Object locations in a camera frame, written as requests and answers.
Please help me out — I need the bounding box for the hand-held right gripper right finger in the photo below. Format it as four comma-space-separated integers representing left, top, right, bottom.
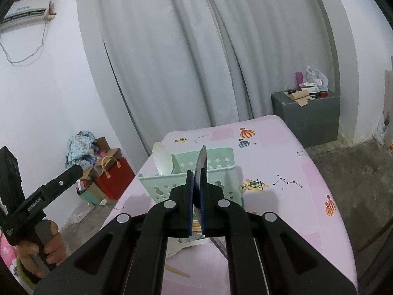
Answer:
199, 168, 358, 295

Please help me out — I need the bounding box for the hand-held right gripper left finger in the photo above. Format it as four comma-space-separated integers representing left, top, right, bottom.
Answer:
33, 170, 195, 295

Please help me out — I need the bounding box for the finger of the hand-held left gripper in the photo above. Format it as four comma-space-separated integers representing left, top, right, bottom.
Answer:
42, 164, 84, 200

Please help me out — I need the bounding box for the green star-cutout utensil basket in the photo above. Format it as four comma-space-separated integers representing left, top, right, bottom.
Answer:
137, 147, 246, 222

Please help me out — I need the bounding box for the steel kitchen knife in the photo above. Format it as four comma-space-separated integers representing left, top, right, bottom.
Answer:
193, 144, 229, 257

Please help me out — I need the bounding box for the pale green round bowl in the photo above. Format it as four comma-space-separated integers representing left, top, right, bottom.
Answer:
166, 235, 212, 259

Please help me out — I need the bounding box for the wooden chopstick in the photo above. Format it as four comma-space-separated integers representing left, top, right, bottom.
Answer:
165, 265, 191, 278

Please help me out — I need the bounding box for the person's left forearm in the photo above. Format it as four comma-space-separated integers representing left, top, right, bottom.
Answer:
15, 257, 40, 294

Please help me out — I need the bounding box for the person's left hand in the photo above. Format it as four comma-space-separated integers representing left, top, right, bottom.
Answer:
18, 221, 67, 279

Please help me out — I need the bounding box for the teal paper bag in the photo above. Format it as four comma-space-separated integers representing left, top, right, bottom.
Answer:
77, 181, 108, 206

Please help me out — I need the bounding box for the red gift bag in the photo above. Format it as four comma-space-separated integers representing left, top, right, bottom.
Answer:
95, 155, 136, 202

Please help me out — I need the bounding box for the pale green plate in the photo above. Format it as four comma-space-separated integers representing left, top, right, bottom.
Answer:
153, 142, 172, 176

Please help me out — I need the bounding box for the pink floral clothing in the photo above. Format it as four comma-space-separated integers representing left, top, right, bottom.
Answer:
0, 234, 19, 283

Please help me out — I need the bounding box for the pink printed tablecloth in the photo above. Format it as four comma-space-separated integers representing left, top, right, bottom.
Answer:
101, 115, 359, 295

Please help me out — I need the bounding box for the grey cabinet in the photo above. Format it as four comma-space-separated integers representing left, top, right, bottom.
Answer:
271, 90, 341, 148

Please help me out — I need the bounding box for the brown paper roll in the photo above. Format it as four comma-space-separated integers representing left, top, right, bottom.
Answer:
290, 89, 317, 107

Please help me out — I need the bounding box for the grey curtain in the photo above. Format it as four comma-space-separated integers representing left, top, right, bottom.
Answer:
76, 0, 257, 160
198, 0, 341, 126

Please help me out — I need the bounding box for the white plastic bag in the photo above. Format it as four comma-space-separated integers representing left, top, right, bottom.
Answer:
305, 66, 329, 91

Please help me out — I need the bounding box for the white air conditioner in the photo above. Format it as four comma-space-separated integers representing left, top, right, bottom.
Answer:
0, 0, 53, 33

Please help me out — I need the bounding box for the crumpled white bag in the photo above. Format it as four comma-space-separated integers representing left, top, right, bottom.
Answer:
372, 118, 388, 147

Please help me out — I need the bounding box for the air conditioner cable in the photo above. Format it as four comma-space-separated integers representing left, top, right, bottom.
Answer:
0, 18, 51, 65

